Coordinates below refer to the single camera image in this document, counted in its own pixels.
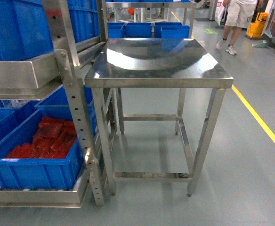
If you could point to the red parts in bin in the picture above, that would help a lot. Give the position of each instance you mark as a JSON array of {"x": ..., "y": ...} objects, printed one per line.
[{"x": 53, "y": 140}]

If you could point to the blue bin with red parts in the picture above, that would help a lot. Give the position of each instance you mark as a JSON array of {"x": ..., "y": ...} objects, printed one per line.
[{"x": 37, "y": 173}]

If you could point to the stainless steel shelf rack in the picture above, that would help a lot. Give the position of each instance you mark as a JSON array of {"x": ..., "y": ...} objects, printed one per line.
[{"x": 54, "y": 82}]

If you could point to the large blue bin upper shelf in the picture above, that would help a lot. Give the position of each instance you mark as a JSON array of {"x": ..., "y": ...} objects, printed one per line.
[{"x": 24, "y": 31}]

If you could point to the small stainless steel table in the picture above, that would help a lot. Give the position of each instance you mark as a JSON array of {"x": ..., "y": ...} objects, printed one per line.
[{"x": 156, "y": 63}]

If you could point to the walking person in shorts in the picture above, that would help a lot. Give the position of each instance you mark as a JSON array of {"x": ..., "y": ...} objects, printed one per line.
[{"x": 239, "y": 16}]

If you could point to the yellow mop bucket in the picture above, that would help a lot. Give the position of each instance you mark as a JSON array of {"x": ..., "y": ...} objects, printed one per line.
[{"x": 256, "y": 27}]

